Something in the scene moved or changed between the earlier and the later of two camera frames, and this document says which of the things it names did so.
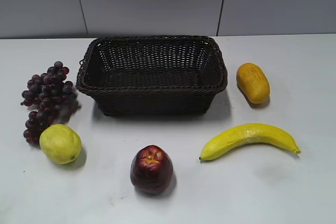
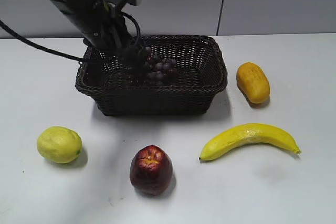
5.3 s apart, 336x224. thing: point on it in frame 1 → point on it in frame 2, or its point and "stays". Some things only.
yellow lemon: x=61 y=144 stays
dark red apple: x=151 y=169 stays
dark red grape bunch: x=56 y=99 → x=159 y=72
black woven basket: x=152 y=75 stays
